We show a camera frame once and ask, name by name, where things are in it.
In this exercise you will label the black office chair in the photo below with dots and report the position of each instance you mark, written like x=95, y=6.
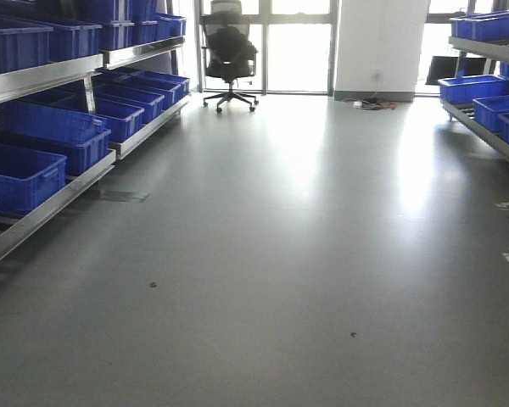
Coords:
x=228, y=52

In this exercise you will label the right steel shelf rack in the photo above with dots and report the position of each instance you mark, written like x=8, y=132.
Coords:
x=494, y=51

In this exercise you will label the left steel shelf rack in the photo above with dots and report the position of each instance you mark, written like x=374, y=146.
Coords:
x=16, y=84

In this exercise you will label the blue crate lower left front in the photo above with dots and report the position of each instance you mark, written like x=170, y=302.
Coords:
x=28, y=178

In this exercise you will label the blue crate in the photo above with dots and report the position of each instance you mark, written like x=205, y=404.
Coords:
x=28, y=178
x=23, y=45
x=464, y=89
x=82, y=138

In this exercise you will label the blue crate right lower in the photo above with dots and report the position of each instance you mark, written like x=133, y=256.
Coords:
x=464, y=89

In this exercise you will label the blue crate top left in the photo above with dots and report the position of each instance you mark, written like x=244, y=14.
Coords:
x=23, y=45

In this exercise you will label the steel shelf rack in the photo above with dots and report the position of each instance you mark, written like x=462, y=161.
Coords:
x=494, y=51
x=16, y=84

